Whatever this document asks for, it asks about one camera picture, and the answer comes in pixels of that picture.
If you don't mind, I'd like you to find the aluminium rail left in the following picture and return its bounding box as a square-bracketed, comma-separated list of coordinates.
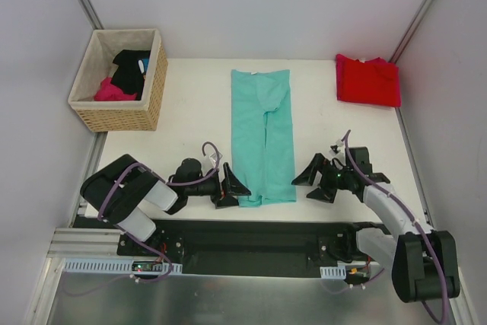
[48, 228, 121, 257]

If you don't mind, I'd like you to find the right aluminium frame post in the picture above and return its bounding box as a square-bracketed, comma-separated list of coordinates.
[389, 0, 437, 64]

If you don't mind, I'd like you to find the left white cable duct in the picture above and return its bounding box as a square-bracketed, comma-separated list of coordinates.
[64, 258, 183, 276]

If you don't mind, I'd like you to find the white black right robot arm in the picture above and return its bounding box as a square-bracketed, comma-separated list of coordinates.
[292, 147, 460, 303]

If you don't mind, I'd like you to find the black t shirt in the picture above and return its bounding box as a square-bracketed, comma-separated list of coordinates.
[111, 49, 151, 100]

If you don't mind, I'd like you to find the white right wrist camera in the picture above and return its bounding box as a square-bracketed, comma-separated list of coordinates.
[329, 142, 344, 157]

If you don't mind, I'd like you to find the right white cable duct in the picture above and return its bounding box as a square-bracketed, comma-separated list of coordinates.
[320, 265, 347, 280]

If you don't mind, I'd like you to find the red t shirt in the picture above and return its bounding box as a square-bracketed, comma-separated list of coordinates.
[335, 54, 402, 108]

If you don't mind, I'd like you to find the woven wicker basket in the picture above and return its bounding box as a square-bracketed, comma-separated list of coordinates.
[68, 28, 168, 132]

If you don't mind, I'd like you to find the white cable duct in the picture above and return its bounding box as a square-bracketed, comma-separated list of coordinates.
[64, 258, 183, 276]
[320, 265, 347, 280]

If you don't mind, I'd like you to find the teal t shirt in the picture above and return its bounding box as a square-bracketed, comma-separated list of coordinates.
[231, 70, 297, 208]

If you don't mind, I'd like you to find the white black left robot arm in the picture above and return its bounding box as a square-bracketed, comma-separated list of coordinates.
[80, 154, 251, 256]

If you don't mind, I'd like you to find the magenta t shirt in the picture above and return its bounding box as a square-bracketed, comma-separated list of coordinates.
[94, 77, 137, 102]

